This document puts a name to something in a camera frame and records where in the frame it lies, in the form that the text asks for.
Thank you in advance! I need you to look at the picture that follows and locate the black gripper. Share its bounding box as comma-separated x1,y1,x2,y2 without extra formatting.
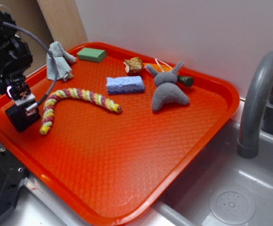
0,35,39,116

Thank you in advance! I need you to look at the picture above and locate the black box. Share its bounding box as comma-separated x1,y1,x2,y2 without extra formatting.
5,105,40,132

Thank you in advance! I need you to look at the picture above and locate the yellow red braided rope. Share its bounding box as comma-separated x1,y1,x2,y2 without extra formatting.
39,88,123,136

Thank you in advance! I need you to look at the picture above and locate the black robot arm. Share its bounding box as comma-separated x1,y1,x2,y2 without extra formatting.
0,10,39,118

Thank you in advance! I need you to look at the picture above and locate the grey blue cloth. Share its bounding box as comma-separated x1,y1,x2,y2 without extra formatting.
46,41,76,81

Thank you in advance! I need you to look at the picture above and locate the green rectangular block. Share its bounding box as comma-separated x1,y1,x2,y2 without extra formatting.
77,48,107,63

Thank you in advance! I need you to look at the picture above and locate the orange plastic tray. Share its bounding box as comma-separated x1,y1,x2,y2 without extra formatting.
0,42,239,226

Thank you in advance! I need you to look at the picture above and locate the wooden board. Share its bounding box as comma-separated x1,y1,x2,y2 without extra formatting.
37,0,88,50

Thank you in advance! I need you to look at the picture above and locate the blue sponge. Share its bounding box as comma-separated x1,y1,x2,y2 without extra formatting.
106,76,145,94

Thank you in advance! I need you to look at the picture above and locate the brown seashell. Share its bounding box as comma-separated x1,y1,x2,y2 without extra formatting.
124,57,144,75

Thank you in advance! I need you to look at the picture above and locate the grey plush toy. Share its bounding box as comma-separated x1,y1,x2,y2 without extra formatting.
145,61,189,112

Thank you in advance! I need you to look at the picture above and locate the grey sink basin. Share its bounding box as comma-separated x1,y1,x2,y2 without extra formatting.
150,119,273,226

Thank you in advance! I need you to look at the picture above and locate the sink drain cover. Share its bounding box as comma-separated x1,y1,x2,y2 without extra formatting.
209,186,256,226

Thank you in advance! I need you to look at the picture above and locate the grey faucet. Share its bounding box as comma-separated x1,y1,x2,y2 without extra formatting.
237,51,273,159

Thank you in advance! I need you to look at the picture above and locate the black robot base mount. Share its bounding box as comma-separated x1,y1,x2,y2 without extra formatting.
0,148,27,222

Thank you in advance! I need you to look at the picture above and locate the grey braided cable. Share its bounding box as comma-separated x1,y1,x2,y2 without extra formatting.
0,18,58,105

